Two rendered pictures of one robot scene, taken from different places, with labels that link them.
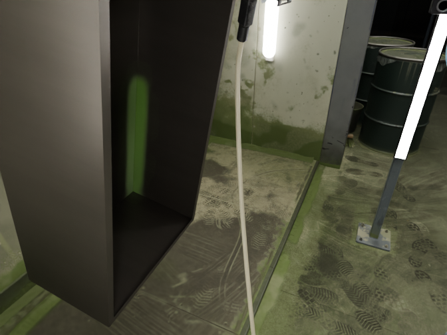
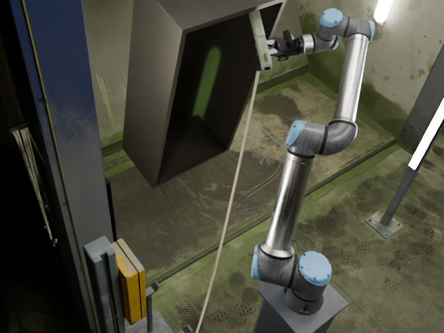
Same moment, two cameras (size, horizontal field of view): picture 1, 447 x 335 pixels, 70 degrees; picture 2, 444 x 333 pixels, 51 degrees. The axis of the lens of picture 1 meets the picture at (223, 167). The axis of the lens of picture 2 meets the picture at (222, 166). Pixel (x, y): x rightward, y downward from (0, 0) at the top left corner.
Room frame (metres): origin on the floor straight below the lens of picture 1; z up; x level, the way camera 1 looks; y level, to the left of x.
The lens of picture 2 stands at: (-0.93, -0.68, 2.60)
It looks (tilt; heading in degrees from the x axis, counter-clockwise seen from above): 45 degrees down; 22
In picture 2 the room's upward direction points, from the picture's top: 7 degrees clockwise
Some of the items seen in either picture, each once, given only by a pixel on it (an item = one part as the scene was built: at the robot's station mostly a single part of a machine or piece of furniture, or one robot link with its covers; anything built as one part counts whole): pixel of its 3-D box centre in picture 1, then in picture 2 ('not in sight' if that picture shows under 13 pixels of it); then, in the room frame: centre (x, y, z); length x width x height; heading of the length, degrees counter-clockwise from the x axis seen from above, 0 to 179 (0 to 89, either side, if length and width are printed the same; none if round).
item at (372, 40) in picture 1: (384, 42); not in sight; (3.58, -1.70, 0.86); 0.54 x 0.54 x 0.01
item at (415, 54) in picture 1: (413, 54); not in sight; (2.93, -1.68, 0.86); 0.54 x 0.54 x 0.01
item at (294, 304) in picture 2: not in sight; (304, 291); (0.31, -0.67, 0.69); 0.19 x 0.19 x 0.10
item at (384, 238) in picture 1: (373, 236); (384, 223); (1.55, -0.98, 0.01); 0.20 x 0.20 x 0.01; 65
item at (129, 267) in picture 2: not in sight; (126, 283); (-0.40, -0.23, 1.42); 0.12 x 0.06 x 0.26; 65
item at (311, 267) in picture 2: not in sight; (309, 274); (0.31, -0.66, 0.83); 0.17 x 0.15 x 0.18; 104
